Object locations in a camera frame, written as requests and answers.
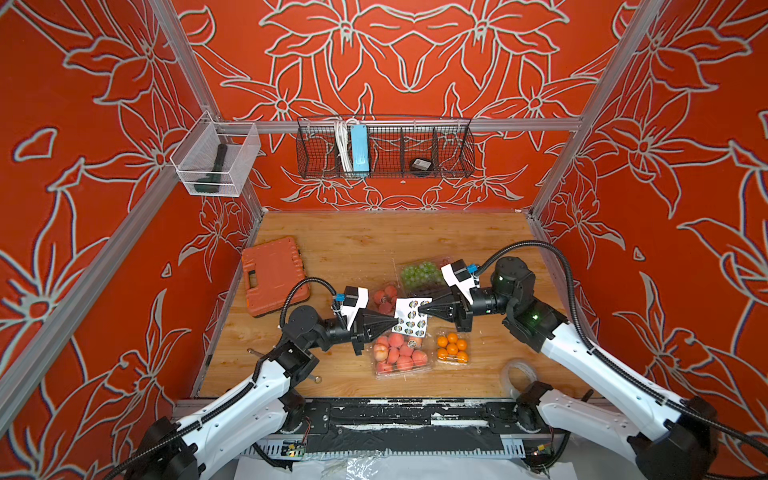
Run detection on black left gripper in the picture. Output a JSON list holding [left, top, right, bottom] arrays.
[[304, 311, 396, 359]]

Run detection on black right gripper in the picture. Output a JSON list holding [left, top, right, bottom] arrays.
[[424, 279, 520, 333]]

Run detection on fruit sticker sheet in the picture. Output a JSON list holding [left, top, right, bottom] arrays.
[[392, 297, 432, 338]]

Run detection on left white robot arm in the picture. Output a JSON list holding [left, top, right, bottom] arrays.
[[107, 305, 397, 479]]

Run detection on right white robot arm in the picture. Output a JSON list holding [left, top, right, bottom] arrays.
[[419, 240, 767, 479]]

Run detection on clear box large peaches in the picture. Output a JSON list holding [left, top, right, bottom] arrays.
[[371, 332, 431, 377]]

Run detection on clear box of grapes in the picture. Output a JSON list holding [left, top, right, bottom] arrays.
[[396, 256, 453, 297]]

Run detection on clear box of oranges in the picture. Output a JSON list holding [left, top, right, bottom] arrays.
[[434, 330, 471, 366]]

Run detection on clear tape roll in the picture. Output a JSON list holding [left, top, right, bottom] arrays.
[[499, 359, 538, 399]]

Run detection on orange plastic tool case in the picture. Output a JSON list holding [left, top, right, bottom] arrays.
[[242, 236, 306, 318]]

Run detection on small black device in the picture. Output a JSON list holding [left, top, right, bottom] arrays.
[[409, 158, 434, 175]]

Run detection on light blue box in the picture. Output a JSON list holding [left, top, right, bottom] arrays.
[[349, 123, 370, 176]]

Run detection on black tool in bin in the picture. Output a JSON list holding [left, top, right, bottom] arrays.
[[194, 143, 228, 193]]

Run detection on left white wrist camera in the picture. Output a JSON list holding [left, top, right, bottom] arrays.
[[332, 286, 369, 330]]

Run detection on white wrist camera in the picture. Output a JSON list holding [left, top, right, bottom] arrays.
[[441, 260, 479, 304], [332, 286, 369, 330]]

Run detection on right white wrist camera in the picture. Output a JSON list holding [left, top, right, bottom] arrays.
[[441, 260, 479, 304]]

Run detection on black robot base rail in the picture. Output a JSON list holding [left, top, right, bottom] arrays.
[[246, 398, 551, 461]]

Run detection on black wire wall basket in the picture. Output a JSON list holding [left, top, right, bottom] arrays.
[[296, 115, 476, 180]]

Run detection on white cable bundle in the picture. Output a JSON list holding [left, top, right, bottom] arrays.
[[333, 119, 353, 175]]

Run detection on clear acrylic wall bin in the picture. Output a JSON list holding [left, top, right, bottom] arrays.
[[171, 111, 261, 198]]

